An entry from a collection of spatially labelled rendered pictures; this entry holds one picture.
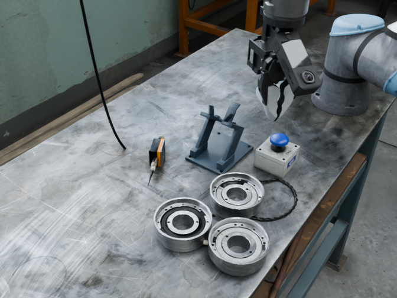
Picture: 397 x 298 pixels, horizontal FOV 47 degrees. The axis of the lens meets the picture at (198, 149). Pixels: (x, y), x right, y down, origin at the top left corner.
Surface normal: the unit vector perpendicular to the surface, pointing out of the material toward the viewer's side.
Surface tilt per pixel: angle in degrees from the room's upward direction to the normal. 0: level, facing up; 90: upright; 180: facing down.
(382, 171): 0
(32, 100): 90
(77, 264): 0
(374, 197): 0
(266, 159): 90
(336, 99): 73
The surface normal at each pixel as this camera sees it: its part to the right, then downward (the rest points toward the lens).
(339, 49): -0.86, 0.27
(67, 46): 0.81, 0.36
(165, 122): 0.01, -0.79
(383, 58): -0.85, -0.01
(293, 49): 0.26, -0.41
